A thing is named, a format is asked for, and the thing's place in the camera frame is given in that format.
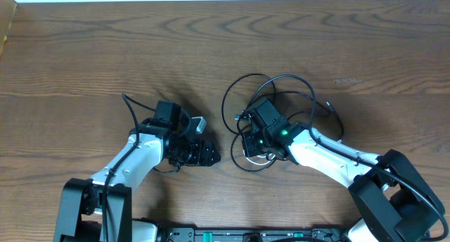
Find white USB cable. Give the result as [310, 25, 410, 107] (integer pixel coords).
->
[245, 156, 270, 165]

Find black USB cable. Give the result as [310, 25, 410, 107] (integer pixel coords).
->
[221, 72, 345, 174]

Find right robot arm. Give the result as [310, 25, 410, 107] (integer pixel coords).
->
[243, 98, 449, 241]

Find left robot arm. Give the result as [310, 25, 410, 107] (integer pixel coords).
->
[53, 101, 221, 241]

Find right camera black cable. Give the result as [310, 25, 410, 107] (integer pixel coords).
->
[245, 74, 449, 241]

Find camera black cable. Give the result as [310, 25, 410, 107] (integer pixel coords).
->
[101, 92, 158, 242]
[245, 74, 449, 241]

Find left camera black cable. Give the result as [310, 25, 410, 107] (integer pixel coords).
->
[101, 92, 158, 242]

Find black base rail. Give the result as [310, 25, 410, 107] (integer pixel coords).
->
[155, 227, 349, 242]

